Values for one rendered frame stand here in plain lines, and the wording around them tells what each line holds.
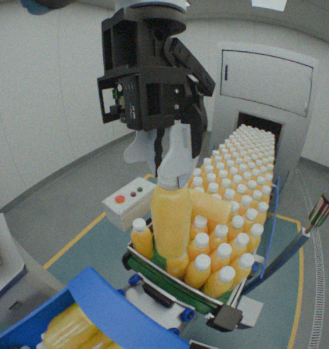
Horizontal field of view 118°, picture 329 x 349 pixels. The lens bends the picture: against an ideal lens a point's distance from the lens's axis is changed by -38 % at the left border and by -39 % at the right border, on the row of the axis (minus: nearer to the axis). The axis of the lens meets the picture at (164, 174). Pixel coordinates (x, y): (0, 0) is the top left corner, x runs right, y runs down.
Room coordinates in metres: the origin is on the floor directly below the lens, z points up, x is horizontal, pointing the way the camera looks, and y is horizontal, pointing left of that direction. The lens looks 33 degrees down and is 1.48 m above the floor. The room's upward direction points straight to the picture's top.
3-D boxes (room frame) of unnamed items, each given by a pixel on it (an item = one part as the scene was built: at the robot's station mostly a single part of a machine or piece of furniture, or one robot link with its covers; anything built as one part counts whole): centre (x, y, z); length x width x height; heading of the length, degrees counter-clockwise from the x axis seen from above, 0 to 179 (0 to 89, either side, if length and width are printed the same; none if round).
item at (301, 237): (0.21, -0.50, 0.55); 0.04 x 0.04 x 1.10; 53
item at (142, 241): (0.31, 0.08, 0.99); 0.07 x 0.07 x 0.19
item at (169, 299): (0.11, 0.02, 0.99); 0.10 x 0.02 x 0.12; 53
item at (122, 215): (0.45, 0.13, 1.05); 0.20 x 0.10 x 0.10; 143
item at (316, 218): (0.21, -0.50, 1.18); 0.06 x 0.06 x 0.05
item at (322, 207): (0.21, -0.50, 1.23); 0.06 x 0.06 x 0.04
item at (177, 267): (0.22, -0.04, 0.99); 0.07 x 0.07 x 0.19
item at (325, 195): (0.21, -0.50, 1.18); 0.06 x 0.06 x 0.16
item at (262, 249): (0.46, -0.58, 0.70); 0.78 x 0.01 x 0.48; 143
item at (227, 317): (0.03, -0.17, 0.95); 0.10 x 0.07 x 0.10; 53
